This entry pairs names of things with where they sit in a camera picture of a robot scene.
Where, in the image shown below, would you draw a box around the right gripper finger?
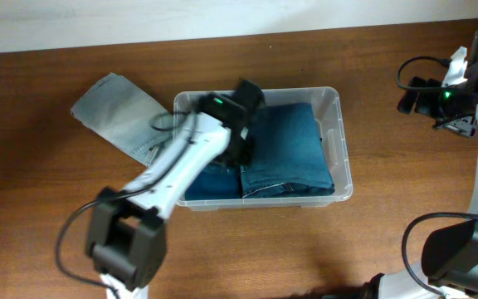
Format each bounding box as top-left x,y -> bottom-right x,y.
397,76 -> 424,114
414,79 -> 441,116

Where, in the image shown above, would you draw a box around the teal garment with tape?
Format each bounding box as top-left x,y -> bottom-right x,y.
184,164 -> 242,201

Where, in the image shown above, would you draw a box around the dark blue jeans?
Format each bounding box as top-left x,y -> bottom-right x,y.
241,103 -> 335,199

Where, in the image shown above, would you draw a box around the light blue jeans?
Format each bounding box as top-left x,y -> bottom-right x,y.
71,73 -> 173,166

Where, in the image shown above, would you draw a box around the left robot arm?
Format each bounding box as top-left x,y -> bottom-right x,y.
85,80 -> 265,298

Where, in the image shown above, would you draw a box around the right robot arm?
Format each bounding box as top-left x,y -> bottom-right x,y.
361,30 -> 478,298

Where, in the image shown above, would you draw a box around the clear plastic storage bin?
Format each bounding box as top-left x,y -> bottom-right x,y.
177,86 -> 354,211

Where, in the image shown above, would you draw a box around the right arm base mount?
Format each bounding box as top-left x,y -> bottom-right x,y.
319,273 -> 384,299

